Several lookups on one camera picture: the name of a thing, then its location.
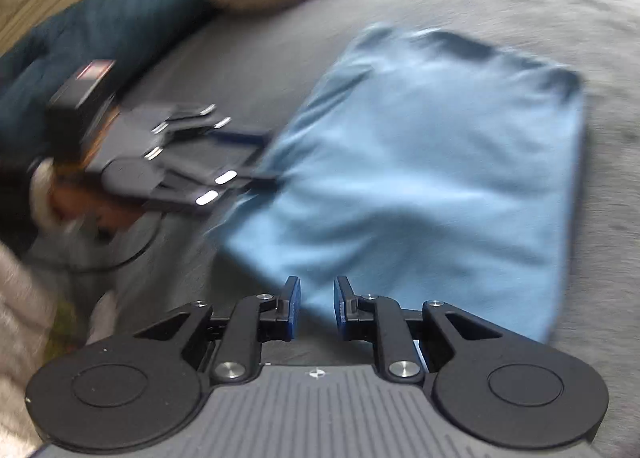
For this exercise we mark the person's left hand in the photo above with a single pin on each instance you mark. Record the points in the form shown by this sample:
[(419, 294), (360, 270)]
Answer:
[(85, 205)]

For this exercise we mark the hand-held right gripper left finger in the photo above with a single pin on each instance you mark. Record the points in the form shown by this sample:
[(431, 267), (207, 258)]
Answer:
[(294, 309)]

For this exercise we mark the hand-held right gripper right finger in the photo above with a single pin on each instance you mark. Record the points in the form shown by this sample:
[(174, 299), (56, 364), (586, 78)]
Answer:
[(340, 309)]

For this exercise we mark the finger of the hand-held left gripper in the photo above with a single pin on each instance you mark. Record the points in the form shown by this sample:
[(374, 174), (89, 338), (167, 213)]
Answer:
[(225, 185), (215, 130)]

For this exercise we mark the white fuzzy cloth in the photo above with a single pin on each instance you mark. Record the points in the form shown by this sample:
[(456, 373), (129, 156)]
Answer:
[(22, 338)]

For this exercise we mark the light blue t-shirt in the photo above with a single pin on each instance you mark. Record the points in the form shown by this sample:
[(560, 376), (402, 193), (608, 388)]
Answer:
[(410, 173)]

